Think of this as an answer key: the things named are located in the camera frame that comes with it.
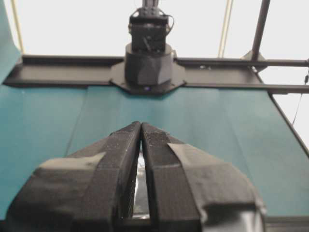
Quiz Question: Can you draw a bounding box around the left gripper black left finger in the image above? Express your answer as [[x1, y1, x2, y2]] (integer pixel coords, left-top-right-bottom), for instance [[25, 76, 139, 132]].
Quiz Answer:
[[5, 121, 140, 232]]

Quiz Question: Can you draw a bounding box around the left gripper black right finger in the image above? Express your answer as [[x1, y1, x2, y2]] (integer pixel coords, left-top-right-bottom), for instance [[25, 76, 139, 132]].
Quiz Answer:
[[141, 123, 266, 232]]

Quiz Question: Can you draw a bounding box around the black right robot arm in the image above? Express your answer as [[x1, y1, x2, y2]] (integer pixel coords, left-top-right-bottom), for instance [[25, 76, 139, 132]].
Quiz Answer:
[[111, 0, 185, 95]]

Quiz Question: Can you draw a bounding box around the teal table cloth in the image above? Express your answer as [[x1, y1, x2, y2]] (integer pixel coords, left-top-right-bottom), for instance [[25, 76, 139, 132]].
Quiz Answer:
[[0, 0, 309, 218]]

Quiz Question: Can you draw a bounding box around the black metal table frame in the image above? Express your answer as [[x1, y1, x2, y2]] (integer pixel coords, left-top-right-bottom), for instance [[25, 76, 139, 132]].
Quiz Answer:
[[1, 0, 309, 155]]

